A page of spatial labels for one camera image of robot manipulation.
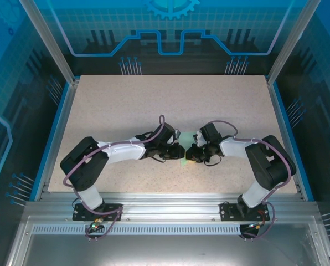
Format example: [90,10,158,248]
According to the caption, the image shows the light green paper sheet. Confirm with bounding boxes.
[178,130,199,168]

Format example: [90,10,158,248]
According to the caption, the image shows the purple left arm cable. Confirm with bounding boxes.
[63,114,166,242]

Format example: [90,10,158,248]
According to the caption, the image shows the aluminium side rail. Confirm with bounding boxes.
[34,79,80,202]
[265,76,307,202]

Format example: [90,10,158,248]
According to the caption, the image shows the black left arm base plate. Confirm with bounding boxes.
[73,203,123,222]

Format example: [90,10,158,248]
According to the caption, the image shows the blue gear print panel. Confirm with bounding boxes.
[37,0,304,76]

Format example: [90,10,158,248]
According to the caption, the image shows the slotted metal cable duct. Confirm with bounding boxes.
[31,224,245,236]

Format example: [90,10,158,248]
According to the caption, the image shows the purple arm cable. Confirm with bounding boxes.
[206,120,296,241]
[63,114,166,242]

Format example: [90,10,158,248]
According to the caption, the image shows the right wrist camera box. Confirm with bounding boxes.
[192,131,207,147]

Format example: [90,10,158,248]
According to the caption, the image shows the thin black right gripper cable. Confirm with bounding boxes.
[203,154,223,168]

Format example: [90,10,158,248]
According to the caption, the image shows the shiny metal sheet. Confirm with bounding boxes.
[8,216,330,266]

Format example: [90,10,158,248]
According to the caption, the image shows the aluminium frame post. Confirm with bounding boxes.
[265,0,323,86]
[17,0,80,86]

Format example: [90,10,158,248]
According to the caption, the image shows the blue circuit print panel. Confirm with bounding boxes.
[0,0,71,211]
[275,0,330,222]

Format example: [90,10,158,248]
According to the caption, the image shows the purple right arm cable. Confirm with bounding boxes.
[206,120,296,241]

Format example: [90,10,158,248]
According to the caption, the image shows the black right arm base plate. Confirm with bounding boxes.
[219,201,271,222]

